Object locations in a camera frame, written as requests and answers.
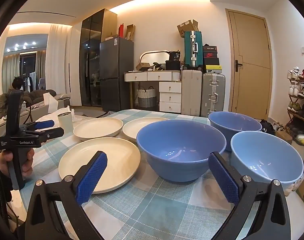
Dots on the white curtain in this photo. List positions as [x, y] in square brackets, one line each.
[56, 60]

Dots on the white dressing table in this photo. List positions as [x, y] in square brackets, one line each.
[169, 87]

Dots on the yellow black shoe box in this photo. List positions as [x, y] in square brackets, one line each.
[212, 69]

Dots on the person's left hand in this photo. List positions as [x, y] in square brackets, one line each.
[28, 160]

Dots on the white tumbler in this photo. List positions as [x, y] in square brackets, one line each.
[65, 125]

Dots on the woven laundry basket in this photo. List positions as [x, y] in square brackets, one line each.
[146, 100]

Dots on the teal checked tablecloth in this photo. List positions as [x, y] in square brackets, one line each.
[147, 205]

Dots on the white green sneaker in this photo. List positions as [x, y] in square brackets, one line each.
[292, 187]

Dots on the beige suitcase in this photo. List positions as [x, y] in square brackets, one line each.
[192, 92]

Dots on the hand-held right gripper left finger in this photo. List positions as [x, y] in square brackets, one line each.
[91, 177]

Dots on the black storage box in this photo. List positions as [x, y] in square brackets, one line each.
[172, 65]

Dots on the grey refrigerator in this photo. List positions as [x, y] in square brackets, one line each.
[116, 62]

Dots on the dark glass cabinet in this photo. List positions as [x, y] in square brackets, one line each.
[90, 55]

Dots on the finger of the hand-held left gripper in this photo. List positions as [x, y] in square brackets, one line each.
[54, 132]
[45, 124]

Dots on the grey sofa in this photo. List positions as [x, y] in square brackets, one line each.
[39, 96]

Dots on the black paper bag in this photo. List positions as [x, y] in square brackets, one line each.
[174, 55]

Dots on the wooden shoe rack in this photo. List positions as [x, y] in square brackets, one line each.
[296, 80]

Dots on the oval mirror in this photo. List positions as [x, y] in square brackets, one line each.
[152, 55]

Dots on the small cardboard box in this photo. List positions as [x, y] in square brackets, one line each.
[283, 137]

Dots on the light blue bowl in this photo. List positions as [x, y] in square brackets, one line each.
[264, 152]

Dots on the plain black shoe box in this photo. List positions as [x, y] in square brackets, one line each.
[211, 61]

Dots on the wooden door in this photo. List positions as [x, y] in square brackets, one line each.
[252, 80]

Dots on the cluster of loose shoes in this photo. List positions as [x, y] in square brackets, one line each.
[278, 126]

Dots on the white tall cabinet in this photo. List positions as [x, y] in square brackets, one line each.
[75, 67]

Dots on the white paper bag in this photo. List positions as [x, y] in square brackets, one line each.
[50, 102]

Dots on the shoe rack with shoes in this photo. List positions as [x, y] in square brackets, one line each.
[294, 73]

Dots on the black white striped rug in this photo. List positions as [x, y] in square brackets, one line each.
[109, 113]

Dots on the cream plate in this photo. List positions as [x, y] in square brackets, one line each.
[111, 160]
[96, 128]
[131, 131]

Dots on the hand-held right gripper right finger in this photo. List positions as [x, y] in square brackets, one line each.
[223, 180]

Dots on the hanging clothes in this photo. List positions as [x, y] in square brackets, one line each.
[34, 81]

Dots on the open cardboard box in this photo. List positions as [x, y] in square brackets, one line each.
[185, 30]

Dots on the silver suitcase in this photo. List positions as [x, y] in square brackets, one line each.
[212, 92]

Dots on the teal suitcase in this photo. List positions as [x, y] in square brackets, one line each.
[190, 52]

